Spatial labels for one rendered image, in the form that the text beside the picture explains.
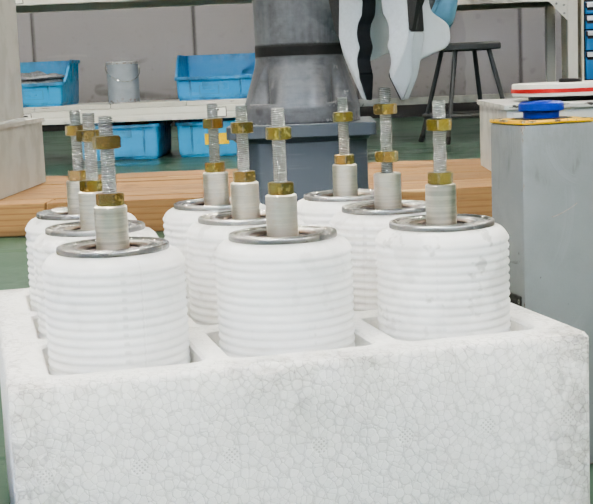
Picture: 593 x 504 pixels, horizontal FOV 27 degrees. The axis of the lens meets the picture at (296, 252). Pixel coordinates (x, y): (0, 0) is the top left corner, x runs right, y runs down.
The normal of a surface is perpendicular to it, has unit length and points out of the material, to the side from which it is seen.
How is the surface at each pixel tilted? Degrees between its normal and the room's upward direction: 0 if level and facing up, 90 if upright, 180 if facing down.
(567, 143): 90
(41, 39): 90
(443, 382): 90
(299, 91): 72
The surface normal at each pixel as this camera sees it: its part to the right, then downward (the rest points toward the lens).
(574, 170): 0.25, 0.13
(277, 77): -0.44, -0.16
